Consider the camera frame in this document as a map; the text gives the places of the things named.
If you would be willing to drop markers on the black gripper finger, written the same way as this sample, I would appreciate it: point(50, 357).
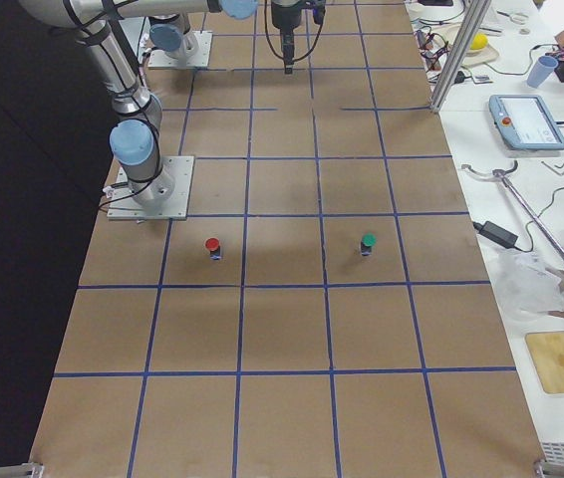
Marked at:
point(288, 50)

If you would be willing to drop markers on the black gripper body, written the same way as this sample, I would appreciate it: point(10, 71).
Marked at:
point(284, 16)

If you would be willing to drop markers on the green push button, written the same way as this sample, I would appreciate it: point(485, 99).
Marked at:
point(367, 243)

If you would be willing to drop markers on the red push button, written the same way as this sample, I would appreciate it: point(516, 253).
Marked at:
point(213, 246)

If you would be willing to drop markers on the white tray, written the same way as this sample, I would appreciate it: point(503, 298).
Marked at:
point(448, 35)

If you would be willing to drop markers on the yellow lemon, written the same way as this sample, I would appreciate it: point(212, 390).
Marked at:
point(479, 42)

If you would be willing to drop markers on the metal rod with hook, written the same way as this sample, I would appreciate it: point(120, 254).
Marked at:
point(503, 176)

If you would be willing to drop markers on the blue teach pendant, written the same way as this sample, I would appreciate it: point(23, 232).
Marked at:
point(525, 123)

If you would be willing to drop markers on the blue plastic cup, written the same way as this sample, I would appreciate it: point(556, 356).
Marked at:
point(543, 67)

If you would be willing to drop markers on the black power adapter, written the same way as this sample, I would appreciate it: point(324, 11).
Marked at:
point(496, 234)

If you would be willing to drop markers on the clear plastic bag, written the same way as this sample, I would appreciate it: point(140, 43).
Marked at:
point(525, 285)

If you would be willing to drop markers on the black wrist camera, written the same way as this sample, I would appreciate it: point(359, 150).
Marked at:
point(318, 9)

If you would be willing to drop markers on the aluminium frame post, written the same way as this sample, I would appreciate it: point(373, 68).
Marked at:
point(474, 14)

